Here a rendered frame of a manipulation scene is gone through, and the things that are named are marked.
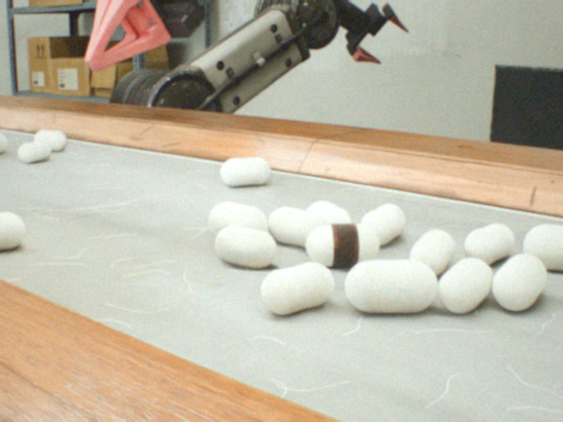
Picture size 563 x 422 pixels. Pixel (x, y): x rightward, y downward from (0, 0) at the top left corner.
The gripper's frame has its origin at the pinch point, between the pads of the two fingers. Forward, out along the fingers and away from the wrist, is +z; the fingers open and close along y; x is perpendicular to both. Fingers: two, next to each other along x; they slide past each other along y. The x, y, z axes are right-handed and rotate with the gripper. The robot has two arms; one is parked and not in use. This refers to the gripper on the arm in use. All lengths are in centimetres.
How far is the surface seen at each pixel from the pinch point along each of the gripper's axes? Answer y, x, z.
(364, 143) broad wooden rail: 23.1, 9.2, -1.3
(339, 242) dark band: 33.6, -2.4, 14.4
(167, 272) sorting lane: 27.4, -4.5, 19.2
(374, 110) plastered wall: -87, 148, -134
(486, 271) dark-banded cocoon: 40.7, -2.5, 14.4
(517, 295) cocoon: 42.3, -2.3, 15.1
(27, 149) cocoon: -2.0, 1.5, 9.5
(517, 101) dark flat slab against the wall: -28, 138, -135
